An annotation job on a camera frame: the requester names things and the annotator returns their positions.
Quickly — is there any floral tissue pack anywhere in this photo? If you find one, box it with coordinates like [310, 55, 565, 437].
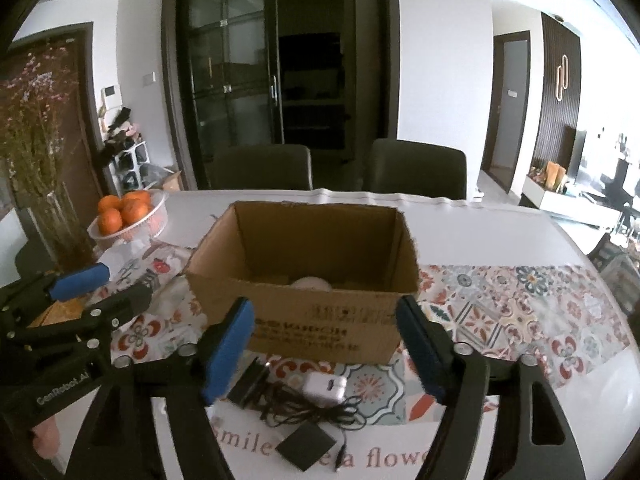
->
[89, 242, 194, 318]

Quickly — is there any white fruit basket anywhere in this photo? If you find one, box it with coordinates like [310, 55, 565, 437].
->
[87, 190, 168, 250]

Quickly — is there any grey hallway door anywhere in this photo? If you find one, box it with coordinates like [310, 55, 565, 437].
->
[480, 32, 530, 194]

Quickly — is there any dark dining chair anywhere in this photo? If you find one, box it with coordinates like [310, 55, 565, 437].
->
[362, 139, 466, 200]
[206, 144, 312, 191]

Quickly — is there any patterned table runner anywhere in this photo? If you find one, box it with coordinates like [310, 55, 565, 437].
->
[94, 244, 634, 426]

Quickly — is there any orange fruit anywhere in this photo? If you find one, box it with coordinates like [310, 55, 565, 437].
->
[98, 195, 122, 214]
[98, 208, 124, 236]
[120, 198, 151, 226]

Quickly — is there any dark glass cabinet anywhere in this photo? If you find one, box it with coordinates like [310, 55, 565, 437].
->
[160, 0, 400, 191]

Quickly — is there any white tv console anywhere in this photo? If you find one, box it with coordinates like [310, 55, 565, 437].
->
[518, 177, 622, 230]

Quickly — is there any white shoe shelf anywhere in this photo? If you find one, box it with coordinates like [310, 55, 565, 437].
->
[114, 141, 150, 195]

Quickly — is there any black plug adapter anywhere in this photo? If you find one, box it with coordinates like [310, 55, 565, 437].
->
[227, 358, 270, 408]

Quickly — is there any right dark dining chair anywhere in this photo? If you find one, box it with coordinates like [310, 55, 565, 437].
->
[362, 139, 466, 200]

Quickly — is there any white charger plug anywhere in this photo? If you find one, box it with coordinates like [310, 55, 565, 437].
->
[302, 372, 347, 408]

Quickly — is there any black power adapter with cable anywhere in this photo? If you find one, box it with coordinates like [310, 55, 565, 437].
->
[259, 382, 367, 471]

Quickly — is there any glass vase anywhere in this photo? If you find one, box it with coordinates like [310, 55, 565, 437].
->
[28, 188, 94, 272]

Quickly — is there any white round object in box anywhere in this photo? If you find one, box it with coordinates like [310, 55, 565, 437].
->
[291, 276, 333, 292]

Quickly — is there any woven yellow box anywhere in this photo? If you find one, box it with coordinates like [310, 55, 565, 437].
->
[28, 299, 84, 328]

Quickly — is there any dried flower bouquet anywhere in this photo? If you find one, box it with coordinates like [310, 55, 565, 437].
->
[1, 44, 77, 197]

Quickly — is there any brown cardboard box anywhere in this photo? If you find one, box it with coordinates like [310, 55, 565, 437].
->
[184, 202, 420, 364]

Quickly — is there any person's left hand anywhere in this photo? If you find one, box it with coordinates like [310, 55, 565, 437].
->
[32, 416, 61, 460]

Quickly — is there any left dark dining chair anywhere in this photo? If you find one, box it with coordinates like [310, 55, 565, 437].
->
[206, 144, 312, 191]

